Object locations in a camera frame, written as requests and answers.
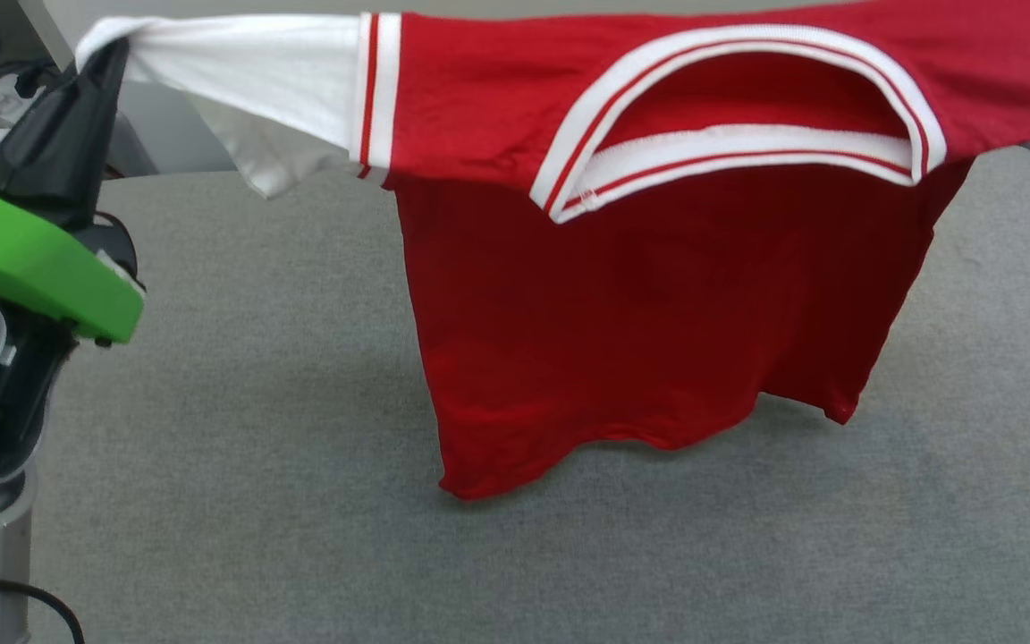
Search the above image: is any red and white jersey shirt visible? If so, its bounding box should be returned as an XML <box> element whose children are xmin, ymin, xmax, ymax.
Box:
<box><xmin>74</xmin><ymin>0</ymin><xmax>1030</xmax><ymax>502</ymax></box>

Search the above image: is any white power strip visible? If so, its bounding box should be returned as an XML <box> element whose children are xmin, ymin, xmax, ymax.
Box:
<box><xmin>0</xmin><ymin>73</ymin><xmax>44</xmax><ymax>128</ymax></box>

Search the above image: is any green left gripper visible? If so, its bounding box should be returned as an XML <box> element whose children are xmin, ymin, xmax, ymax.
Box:
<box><xmin>0</xmin><ymin>38</ymin><xmax>146</xmax><ymax>346</ymax></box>

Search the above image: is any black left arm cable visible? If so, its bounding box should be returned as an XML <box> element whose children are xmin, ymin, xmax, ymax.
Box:
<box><xmin>0</xmin><ymin>577</ymin><xmax>87</xmax><ymax>644</ymax></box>

